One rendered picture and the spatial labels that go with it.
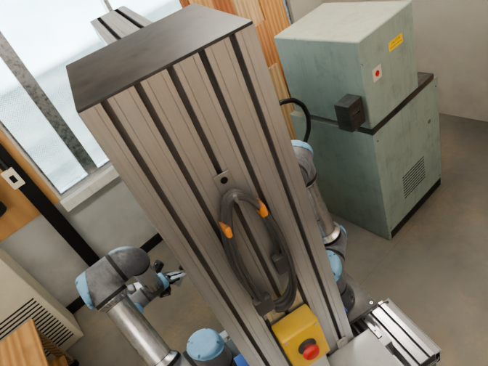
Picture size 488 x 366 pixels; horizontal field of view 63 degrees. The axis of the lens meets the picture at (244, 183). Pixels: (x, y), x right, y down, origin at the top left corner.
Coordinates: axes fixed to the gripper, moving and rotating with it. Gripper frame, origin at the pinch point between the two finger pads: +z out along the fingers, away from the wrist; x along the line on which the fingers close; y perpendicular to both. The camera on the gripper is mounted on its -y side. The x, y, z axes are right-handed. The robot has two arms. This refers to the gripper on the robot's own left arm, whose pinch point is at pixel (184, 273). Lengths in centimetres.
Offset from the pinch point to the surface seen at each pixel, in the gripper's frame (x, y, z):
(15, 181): -121, -22, -57
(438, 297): 58, 27, 131
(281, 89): -108, -75, 144
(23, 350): -71, 65, -69
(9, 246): -134, 27, -65
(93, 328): -111, 96, -22
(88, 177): -139, -12, -9
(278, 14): -125, -135, 151
